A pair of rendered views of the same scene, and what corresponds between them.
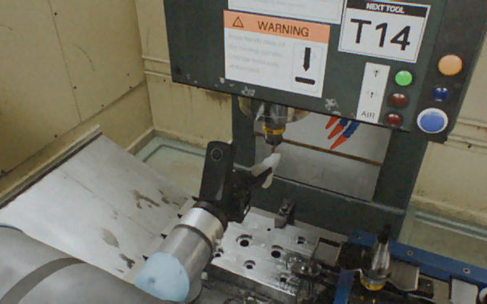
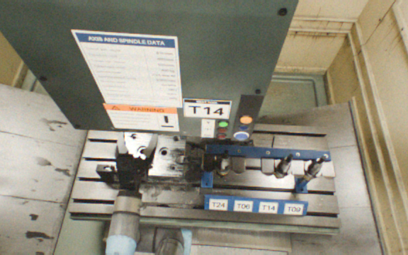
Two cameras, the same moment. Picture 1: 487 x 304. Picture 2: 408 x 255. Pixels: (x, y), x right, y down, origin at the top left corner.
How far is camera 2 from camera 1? 0.42 m
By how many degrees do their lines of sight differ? 30
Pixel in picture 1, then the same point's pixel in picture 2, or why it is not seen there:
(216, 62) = (106, 122)
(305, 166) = not seen: hidden behind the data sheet
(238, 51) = (120, 117)
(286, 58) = (153, 119)
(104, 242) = (39, 166)
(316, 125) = not seen: hidden behind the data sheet
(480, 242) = (276, 83)
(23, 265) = not seen: outside the picture
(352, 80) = (195, 125)
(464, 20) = (249, 105)
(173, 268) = (125, 241)
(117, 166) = (18, 103)
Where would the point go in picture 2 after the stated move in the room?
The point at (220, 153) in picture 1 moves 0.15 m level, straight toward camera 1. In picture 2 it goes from (125, 163) to (145, 214)
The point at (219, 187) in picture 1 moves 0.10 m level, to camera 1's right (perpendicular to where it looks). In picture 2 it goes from (131, 180) to (166, 167)
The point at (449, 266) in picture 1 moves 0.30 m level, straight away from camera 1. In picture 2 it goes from (259, 153) to (273, 90)
